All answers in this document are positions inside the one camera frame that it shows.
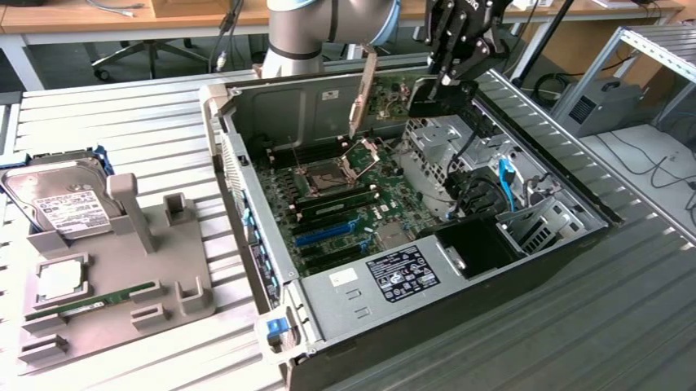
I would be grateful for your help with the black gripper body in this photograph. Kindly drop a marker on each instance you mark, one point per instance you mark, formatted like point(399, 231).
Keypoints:
point(481, 18)

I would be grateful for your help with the graphics card with metal bracket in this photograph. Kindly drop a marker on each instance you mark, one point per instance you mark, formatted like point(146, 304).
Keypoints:
point(434, 102)

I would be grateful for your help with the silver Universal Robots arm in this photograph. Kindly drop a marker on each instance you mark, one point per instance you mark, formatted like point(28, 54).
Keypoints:
point(305, 32)

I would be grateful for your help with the white boxes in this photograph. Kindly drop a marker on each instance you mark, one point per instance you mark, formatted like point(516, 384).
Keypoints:
point(530, 4)

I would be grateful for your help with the black slanted pole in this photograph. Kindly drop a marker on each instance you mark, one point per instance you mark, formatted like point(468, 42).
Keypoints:
point(544, 40)

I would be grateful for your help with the silver perforated drive cage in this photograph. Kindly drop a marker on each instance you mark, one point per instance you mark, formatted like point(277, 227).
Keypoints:
point(434, 142)

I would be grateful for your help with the grey computer tower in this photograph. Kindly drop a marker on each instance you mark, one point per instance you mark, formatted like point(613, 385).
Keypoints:
point(604, 110)

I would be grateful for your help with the metal socket cover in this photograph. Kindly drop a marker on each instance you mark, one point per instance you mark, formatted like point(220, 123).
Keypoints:
point(361, 156)

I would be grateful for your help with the CPU socket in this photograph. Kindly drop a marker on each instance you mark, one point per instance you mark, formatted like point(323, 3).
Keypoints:
point(321, 179)

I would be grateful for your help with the green motherboard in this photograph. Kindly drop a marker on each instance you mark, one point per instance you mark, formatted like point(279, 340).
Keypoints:
point(381, 203)

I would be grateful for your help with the installed RAM stick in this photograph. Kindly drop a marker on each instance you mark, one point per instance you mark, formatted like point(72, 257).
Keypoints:
point(337, 203)

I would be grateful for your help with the brown cardboard box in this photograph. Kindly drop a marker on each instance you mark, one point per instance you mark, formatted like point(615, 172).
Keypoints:
point(184, 8)

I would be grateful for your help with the silver chipset heatsink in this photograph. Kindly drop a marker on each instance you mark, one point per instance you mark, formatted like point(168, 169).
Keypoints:
point(394, 237)

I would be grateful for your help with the blue expansion slot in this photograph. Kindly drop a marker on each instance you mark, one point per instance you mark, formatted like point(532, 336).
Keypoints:
point(323, 234)

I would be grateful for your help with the black office chair base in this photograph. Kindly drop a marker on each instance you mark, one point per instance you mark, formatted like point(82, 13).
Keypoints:
point(150, 49)

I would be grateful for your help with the open black PC case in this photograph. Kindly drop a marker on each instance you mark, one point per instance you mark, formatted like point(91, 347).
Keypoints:
point(434, 326)

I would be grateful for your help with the blue disk carrier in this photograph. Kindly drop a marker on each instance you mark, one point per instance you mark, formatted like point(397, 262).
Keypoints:
point(104, 159)

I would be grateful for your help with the silver power supply with label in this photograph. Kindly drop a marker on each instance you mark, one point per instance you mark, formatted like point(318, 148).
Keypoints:
point(337, 309)

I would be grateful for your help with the blue case latch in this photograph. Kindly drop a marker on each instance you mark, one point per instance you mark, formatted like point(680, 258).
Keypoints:
point(277, 326)

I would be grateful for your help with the silver hard disk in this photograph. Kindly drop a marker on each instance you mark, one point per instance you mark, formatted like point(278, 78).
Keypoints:
point(60, 203)

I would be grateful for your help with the grey parts rack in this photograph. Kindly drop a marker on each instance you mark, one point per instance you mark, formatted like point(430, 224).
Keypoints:
point(119, 264)

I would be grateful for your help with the green RAM stick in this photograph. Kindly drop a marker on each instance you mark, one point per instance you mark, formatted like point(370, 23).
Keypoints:
point(92, 303)

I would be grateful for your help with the CPU chip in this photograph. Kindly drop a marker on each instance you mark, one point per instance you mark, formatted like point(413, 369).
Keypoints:
point(60, 283)

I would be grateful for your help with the aluminium frame shelf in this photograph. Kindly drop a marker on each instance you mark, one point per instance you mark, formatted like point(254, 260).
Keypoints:
point(657, 40)

